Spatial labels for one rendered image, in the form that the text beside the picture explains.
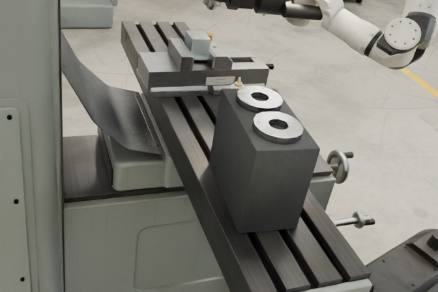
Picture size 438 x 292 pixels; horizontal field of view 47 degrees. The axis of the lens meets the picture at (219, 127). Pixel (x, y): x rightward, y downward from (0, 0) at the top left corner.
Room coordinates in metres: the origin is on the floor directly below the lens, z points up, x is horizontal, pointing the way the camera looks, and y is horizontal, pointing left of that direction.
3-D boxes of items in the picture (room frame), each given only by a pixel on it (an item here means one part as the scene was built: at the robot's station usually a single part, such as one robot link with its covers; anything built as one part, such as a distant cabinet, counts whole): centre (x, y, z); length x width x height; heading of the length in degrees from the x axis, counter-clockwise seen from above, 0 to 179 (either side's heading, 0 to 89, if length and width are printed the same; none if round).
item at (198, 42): (1.27, 0.10, 1.07); 0.06 x 0.05 x 0.06; 25
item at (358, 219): (1.30, -0.47, 0.53); 0.22 x 0.06 x 0.06; 115
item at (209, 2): (1.21, 0.07, 1.23); 0.05 x 0.05 x 0.06
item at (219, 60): (1.30, 0.05, 1.04); 0.12 x 0.06 x 0.04; 25
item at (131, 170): (1.21, 0.07, 0.81); 0.50 x 0.35 x 0.12; 115
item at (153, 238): (1.22, 0.05, 0.45); 0.80 x 0.30 x 0.60; 115
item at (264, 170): (0.82, -0.09, 1.05); 0.22 x 0.12 x 0.20; 21
